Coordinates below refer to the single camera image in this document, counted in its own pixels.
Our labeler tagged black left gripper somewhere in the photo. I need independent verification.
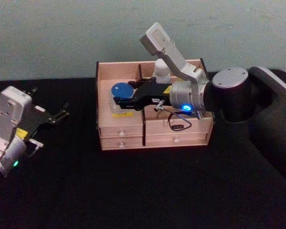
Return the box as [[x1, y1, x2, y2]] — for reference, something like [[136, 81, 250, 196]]
[[15, 87, 70, 142]]

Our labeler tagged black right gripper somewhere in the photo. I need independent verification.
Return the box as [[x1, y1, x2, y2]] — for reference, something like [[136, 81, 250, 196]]
[[112, 77, 172, 111]]

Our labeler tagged clear plastic case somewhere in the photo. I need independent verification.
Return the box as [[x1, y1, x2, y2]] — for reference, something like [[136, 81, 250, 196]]
[[107, 89, 134, 115]]

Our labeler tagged blue round disc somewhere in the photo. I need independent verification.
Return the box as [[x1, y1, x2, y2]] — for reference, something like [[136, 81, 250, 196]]
[[111, 82, 135, 99]]

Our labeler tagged white cylindrical object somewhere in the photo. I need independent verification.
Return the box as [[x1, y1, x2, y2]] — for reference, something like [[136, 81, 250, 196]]
[[153, 59, 172, 84]]

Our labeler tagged pale wooden organizer box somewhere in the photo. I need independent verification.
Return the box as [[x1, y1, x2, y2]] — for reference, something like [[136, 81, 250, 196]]
[[96, 58, 215, 151]]

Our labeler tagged wide wooden drawer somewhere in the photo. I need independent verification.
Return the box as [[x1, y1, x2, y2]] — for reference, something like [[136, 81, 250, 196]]
[[144, 133, 208, 147], [145, 118, 212, 135]]

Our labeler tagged narrow wooden drawer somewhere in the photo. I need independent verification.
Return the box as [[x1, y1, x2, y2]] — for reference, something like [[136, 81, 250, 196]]
[[99, 125, 143, 139], [101, 136, 143, 150]]

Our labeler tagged black table cloth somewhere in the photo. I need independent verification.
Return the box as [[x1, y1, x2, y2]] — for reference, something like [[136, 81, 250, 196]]
[[0, 69, 286, 229]]

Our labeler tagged thin dark left wrist cable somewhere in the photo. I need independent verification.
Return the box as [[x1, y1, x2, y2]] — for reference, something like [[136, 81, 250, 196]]
[[25, 139, 44, 157]]

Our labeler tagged thin dark wrist cable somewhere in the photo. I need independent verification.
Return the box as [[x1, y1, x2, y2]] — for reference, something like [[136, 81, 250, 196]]
[[153, 100, 201, 132], [25, 139, 44, 157]]

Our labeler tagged thin dark right wrist cable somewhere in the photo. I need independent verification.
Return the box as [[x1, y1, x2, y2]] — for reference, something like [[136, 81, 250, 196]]
[[153, 100, 201, 132]]

